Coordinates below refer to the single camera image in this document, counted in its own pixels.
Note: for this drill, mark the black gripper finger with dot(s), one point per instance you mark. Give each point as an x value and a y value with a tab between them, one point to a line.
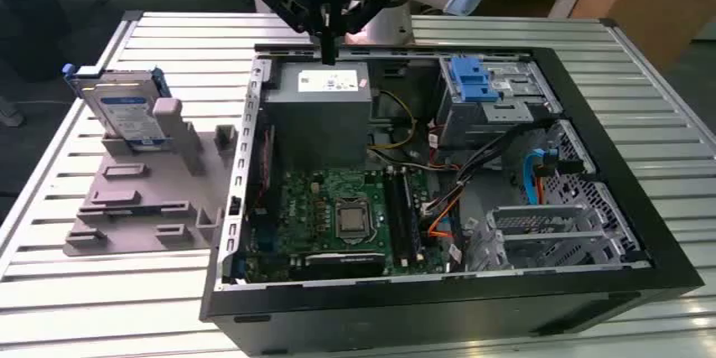
360	14
285	6

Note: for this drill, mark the hard disk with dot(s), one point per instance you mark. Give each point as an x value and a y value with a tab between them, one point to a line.
128	119

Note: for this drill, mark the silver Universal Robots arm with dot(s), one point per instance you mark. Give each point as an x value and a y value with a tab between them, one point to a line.
391	22

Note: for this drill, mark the metal disk bay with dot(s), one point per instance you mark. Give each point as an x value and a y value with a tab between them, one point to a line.
553	235

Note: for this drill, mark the blue plastic drive latch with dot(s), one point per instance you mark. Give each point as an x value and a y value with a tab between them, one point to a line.
472	81

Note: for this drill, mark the grey power supply unit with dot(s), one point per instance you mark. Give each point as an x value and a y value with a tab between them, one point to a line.
319	123

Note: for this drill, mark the silver metal drive cage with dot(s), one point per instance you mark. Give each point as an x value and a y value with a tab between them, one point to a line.
497	115

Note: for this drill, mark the black CPU socket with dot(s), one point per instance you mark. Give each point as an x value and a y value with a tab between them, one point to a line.
349	199

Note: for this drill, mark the black RAM slot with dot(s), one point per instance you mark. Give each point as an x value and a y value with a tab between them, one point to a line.
409	215
401	215
396	215

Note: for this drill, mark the grey parts rack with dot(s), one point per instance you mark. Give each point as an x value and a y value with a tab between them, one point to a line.
161	190

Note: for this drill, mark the silver CPU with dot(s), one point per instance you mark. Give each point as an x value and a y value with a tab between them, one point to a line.
352	221

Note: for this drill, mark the green motherboard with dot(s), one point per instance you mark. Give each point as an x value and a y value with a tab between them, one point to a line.
304	224

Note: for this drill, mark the wooden cabinet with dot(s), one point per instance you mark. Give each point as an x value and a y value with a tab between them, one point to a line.
660	6

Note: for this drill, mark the grey metal stand foot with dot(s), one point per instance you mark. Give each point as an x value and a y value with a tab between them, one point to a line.
8	115

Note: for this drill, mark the black graphics card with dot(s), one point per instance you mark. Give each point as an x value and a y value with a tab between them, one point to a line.
341	261

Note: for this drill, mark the black PC case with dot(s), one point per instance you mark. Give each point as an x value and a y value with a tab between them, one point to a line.
391	303

